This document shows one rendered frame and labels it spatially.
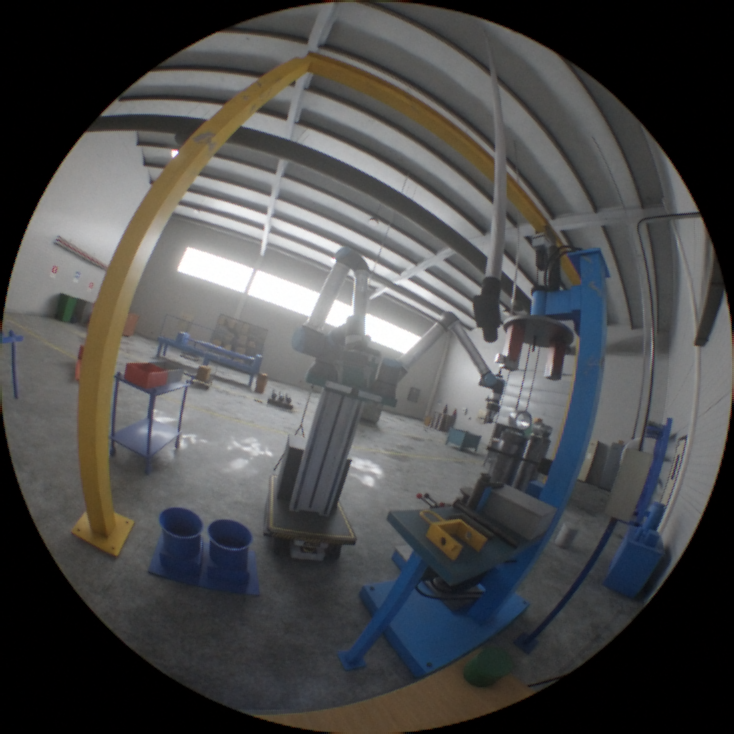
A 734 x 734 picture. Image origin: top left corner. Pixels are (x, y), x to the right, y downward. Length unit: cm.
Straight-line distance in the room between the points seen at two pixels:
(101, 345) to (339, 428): 170
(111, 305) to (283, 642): 198
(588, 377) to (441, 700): 157
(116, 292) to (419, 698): 178
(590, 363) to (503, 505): 95
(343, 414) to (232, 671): 191
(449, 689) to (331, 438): 175
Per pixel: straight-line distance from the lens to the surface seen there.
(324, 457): 199
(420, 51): 590
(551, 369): 194
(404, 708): 66
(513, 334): 184
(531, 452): 314
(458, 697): 72
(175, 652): 164
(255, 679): 160
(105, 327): 148
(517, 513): 127
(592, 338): 171
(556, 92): 589
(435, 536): 92
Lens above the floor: 153
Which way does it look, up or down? 3 degrees up
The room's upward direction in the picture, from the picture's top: 17 degrees clockwise
